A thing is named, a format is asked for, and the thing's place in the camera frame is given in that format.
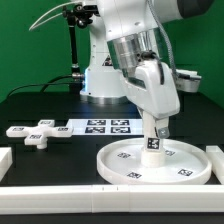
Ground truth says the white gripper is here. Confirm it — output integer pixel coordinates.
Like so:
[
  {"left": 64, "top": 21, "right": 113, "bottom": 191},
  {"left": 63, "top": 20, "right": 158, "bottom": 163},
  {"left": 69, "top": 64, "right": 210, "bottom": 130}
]
[{"left": 121, "top": 60, "right": 180, "bottom": 138}]

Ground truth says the white round table top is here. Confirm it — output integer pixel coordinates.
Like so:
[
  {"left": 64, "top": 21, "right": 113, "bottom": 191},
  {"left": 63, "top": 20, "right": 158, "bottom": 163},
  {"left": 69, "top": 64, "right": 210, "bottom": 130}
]
[{"left": 97, "top": 138, "right": 212, "bottom": 185}]

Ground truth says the white cross-shaped table base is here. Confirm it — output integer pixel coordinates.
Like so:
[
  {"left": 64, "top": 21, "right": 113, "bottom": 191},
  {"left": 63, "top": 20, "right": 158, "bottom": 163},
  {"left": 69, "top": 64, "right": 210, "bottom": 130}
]
[{"left": 6, "top": 120, "right": 73, "bottom": 149}]

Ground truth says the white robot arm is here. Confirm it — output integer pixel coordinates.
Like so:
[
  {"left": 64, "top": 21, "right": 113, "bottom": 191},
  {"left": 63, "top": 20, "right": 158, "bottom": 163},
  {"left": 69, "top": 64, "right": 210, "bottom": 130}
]
[{"left": 84, "top": 0, "right": 214, "bottom": 139}]

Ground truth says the white front fence bar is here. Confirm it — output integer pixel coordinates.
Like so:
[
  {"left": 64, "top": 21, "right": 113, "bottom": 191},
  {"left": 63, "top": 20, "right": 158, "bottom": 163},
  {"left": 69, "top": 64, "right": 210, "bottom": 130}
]
[{"left": 0, "top": 185, "right": 224, "bottom": 215}]

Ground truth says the white marker sheet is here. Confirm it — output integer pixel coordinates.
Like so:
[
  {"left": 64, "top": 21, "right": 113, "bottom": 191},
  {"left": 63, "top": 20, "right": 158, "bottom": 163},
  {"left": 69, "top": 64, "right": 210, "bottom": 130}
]
[{"left": 67, "top": 119, "right": 142, "bottom": 135}]

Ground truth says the white left fence block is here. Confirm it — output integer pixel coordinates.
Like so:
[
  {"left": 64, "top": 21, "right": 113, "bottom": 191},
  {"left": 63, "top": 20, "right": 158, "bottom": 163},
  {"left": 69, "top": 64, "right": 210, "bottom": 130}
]
[{"left": 0, "top": 147, "right": 13, "bottom": 181}]

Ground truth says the black cable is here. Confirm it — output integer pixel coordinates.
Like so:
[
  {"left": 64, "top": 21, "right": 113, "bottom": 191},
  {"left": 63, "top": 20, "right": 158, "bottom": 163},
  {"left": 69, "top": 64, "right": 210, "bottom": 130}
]
[{"left": 5, "top": 75, "right": 75, "bottom": 99}]

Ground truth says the white cable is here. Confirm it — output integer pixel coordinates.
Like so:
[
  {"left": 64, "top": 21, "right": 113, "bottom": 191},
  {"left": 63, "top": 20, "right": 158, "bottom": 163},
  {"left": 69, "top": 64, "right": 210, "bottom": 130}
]
[{"left": 28, "top": 1, "right": 83, "bottom": 32}]

